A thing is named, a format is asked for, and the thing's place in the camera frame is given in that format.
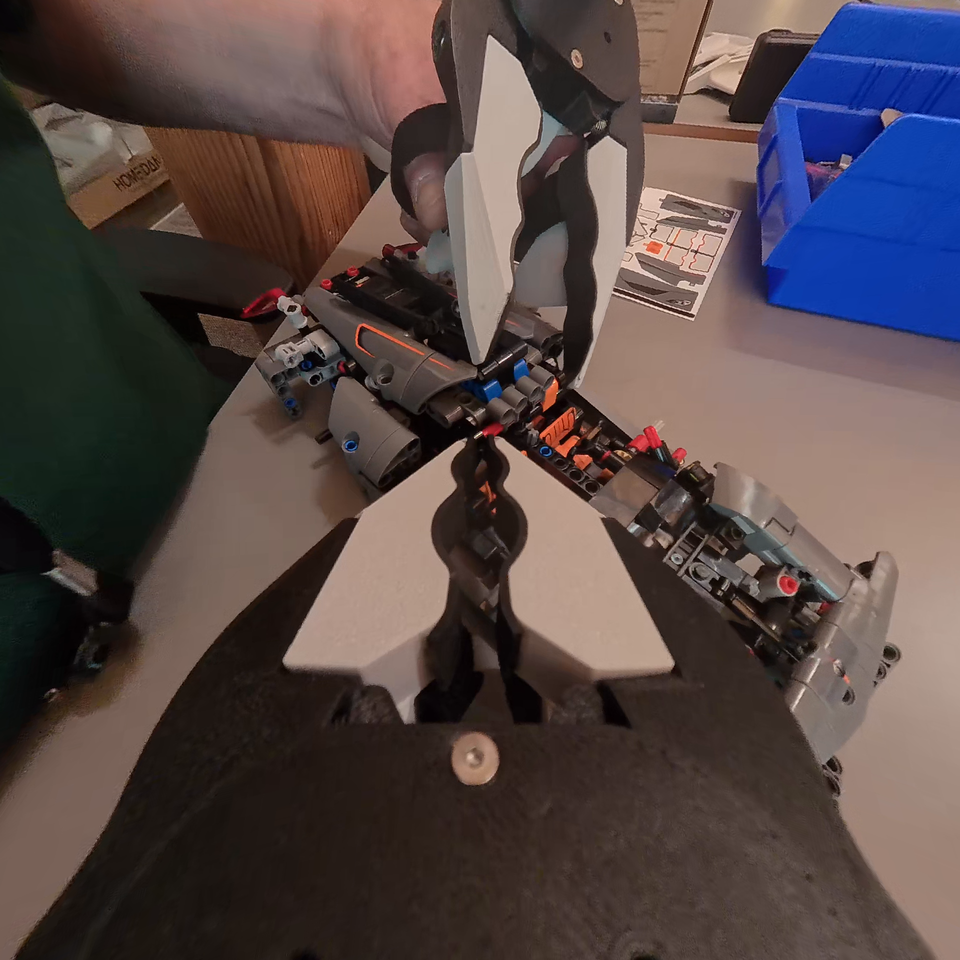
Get lego sticker sheet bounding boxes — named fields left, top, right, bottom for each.
left=611, top=187, right=744, bottom=322

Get person's left hand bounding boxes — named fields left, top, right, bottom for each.
left=330, top=0, right=451, bottom=241

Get person's left forearm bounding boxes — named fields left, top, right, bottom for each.
left=0, top=0, right=339, bottom=140

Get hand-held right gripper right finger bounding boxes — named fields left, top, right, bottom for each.
left=486, top=438, right=675, bottom=725

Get wooden cabinet panel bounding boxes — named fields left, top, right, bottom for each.
left=146, top=127, right=374, bottom=290

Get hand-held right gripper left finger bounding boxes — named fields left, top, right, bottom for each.
left=283, top=441, right=485, bottom=725

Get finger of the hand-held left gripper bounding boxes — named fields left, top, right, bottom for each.
left=553, top=131, right=631, bottom=391
left=442, top=33, right=549, bottom=369

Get black case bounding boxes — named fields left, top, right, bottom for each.
left=727, top=28, right=822, bottom=125

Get brown cardboard box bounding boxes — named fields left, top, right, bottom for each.
left=637, top=0, right=714, bottom=125

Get printed cardboard box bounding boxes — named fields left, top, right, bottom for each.
left=30, top=101, right=172, bottom=230

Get grey lego car model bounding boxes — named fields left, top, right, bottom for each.
left=255, top=243, right=901, bottom=796

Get white papers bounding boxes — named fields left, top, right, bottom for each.
left=686, top=33, right=759, bottom=95

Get blue storage bin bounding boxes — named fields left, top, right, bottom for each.
left=780, top=0, right=960, bottom=125
left=756, top=97, right=960, bottom=342

